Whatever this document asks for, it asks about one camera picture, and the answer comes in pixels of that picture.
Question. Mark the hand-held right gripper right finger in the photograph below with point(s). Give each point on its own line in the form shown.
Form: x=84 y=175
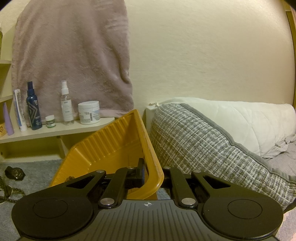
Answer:
x=173 y=179

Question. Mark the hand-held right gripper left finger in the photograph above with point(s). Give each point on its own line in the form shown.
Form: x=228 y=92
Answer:
x=142 y=172

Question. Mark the orange plastic tray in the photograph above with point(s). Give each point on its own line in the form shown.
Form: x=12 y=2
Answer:
x=108 y=148

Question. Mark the grey woven pillow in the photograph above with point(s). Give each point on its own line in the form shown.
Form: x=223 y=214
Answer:
x=208 y=148

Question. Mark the white cream jar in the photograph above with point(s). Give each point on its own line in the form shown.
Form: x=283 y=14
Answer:
x=89 y=113

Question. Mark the cream shelf unit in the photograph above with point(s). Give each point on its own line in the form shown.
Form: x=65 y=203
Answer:
x=60 y=132

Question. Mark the white quilted pillow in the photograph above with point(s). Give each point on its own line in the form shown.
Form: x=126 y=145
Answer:
x=249 y=122

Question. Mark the clear spray bottle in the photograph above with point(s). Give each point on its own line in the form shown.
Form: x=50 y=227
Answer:
x=67 y=109

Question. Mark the small green jar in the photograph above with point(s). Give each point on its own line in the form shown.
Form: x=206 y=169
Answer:
x=50 y=122

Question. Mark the lavender bed sheet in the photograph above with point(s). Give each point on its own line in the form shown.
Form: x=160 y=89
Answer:
x=282 y=163

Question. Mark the crumpled white cloth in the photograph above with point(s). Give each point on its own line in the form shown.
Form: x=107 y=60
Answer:
x=288 y=143

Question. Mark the dark blue spray bottle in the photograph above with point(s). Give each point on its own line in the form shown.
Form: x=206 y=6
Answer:
x=34 y=111

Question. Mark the pink herringbone blanket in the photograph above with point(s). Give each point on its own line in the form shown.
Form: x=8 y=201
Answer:
x=289 y=227

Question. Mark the black wristwatch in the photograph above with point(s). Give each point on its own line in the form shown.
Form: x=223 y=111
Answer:
x=15 y=172

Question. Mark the white and blue tube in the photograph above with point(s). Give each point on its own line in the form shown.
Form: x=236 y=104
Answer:
x=20 y=111

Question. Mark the pink plush towel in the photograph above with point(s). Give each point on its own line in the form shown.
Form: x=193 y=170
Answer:
x=69 y=51

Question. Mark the purple bottle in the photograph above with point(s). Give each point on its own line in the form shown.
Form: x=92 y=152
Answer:
x=8 y=122

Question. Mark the small cardboard box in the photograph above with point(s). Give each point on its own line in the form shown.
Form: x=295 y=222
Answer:
x=2 y=131

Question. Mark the wooden frame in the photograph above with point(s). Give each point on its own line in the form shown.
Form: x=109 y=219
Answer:
x=291 y=58

